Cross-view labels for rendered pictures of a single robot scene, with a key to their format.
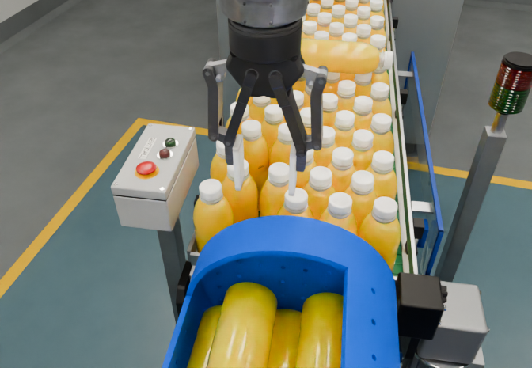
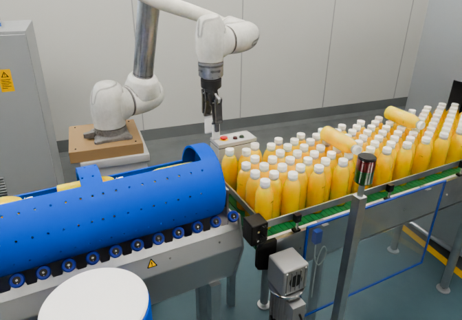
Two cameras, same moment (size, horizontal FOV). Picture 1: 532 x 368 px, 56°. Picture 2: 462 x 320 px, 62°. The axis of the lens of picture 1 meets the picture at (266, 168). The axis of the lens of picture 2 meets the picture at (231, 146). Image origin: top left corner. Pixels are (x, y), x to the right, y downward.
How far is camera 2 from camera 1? 1.18 m
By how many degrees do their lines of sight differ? 47
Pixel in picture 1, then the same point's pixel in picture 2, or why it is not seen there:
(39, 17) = (351, 112)
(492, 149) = (354, 204)
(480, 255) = not seen: outside the picture
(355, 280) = (199, 163)
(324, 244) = (203, 153)
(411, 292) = (251, 217)
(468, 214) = (346, 243)
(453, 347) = (275, 276)
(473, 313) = (289, 265)
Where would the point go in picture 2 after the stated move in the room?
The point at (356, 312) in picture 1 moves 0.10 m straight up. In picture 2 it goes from (188, 166) to (186, 140)
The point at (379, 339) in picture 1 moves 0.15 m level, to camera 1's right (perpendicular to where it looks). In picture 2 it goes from (187, 176) to (211, 196)
